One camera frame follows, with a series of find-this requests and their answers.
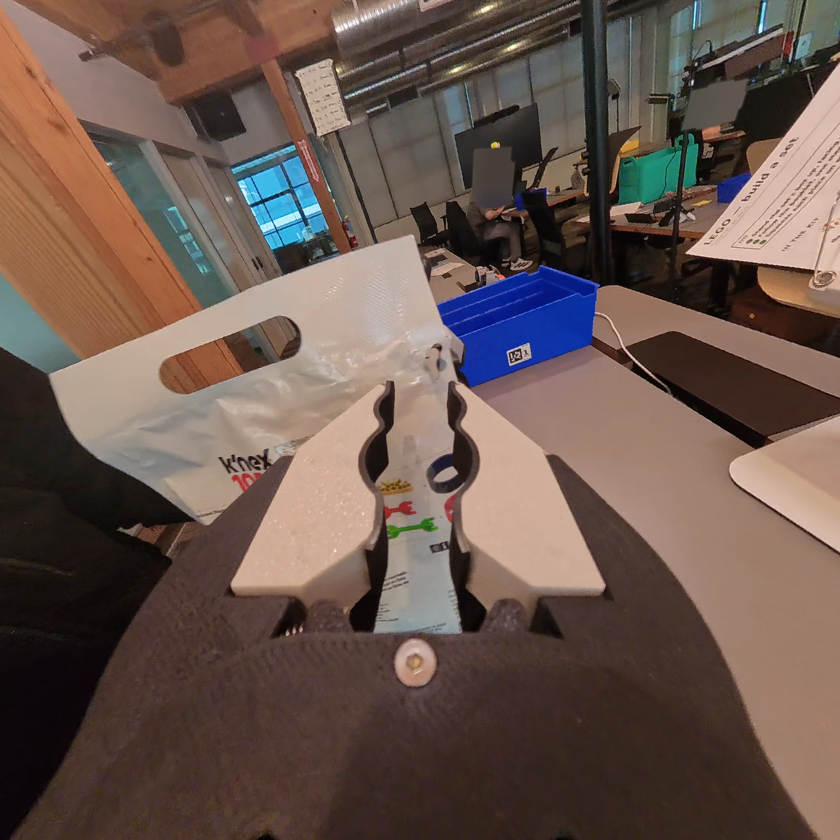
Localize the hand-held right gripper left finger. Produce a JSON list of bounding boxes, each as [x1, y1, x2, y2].
[[230, 381, 397, 629]]

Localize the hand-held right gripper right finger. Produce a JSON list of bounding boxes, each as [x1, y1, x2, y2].
[[446, 381, 607, 629]]

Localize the printed plastic toy bag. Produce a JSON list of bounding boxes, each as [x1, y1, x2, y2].
[[49, 235, 463, 634]]

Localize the person's left forearm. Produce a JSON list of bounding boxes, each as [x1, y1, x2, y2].
[[0, 346, 198, 526]]

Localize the black desk mat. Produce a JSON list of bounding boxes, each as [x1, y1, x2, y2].
[[626, 330, 840, 448]]

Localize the grey table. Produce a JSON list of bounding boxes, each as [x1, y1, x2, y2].
[[420, 244, 506, 306]]

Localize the white document stand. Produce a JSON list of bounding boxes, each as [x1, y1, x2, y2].
[[730, 197, 840, 553]]

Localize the person's black clothing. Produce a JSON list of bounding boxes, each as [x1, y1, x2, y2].
[[0, 486, 175, 840]]

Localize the black office chair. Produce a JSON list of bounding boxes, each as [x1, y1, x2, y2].
[[410, 201, 448, 249], [446, 199, 490, 263]]

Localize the paned window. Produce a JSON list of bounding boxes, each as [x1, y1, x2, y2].
[[231, 159, 333, 255]]

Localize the green tote bag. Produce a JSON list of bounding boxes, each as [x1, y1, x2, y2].
[[617, 130, 701, 206]]

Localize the white paper chart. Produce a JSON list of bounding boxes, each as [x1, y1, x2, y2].
[[293, 58, 349, 138]]

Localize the white cable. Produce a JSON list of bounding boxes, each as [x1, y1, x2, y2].
[[594, 311, 673, 395]]

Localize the black wall screen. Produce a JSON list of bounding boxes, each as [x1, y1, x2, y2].
[[454, 103, 543, 196]]

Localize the black wall speaker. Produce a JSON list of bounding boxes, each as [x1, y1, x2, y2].
[[185, 91, 248, 143]]

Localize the silver air duct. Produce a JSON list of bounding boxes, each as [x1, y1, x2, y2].
[[331, 0, 592, 63]]

